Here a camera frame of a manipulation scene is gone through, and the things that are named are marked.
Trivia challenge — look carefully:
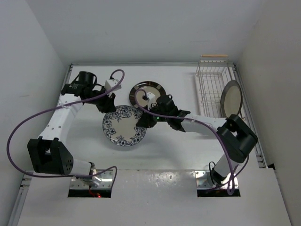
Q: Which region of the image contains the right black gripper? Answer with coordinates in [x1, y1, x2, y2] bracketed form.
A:
[138, 103, 170, 128]

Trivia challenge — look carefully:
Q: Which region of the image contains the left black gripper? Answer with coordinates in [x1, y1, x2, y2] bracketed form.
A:
[84, 86, 116, 113]

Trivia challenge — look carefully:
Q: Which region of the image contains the black checkered rim plate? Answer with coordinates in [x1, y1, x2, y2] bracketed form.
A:
[129, 81, 167, 111]

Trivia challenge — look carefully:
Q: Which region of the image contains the blue floral white plate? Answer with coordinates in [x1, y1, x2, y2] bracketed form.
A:
[102, 105, 147, 146]

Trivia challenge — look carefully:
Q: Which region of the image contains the dark rim cream plate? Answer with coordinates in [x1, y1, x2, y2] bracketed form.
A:
[220, 80, 243, 118]

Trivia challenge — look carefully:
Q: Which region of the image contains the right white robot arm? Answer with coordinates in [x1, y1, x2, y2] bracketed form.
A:
[136, 91, 258, 186]

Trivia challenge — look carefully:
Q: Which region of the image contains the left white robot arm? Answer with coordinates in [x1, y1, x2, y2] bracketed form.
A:
[27, 71, 121, 184]

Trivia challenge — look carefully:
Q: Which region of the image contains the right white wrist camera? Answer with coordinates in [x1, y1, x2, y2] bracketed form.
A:
[143, 92, 156, 103]

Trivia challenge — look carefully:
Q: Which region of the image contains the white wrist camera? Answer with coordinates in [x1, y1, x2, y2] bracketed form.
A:
[143, 92, 156, 103]
[104, 79, 121, 91]

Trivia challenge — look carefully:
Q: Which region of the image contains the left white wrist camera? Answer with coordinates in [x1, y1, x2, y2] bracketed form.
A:
[104, 79, 121, 91]

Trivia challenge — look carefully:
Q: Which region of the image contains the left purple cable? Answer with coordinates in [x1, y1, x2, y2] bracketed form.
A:
[7, 69, 125, 178]

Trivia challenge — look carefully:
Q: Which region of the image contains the white wire dish rack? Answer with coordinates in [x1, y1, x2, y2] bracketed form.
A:
[195, 54, 245, 119]

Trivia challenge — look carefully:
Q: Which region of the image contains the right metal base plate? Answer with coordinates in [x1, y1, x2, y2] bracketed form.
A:
[195, 170, 239, 190]

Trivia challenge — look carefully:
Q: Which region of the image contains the metal base plate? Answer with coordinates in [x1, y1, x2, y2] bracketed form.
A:
[70, 170, 114, 190]
[195, 170, 239, 190]

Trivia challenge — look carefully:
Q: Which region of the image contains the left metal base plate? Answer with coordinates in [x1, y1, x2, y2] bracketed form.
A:
[70, 170, 114, 190]

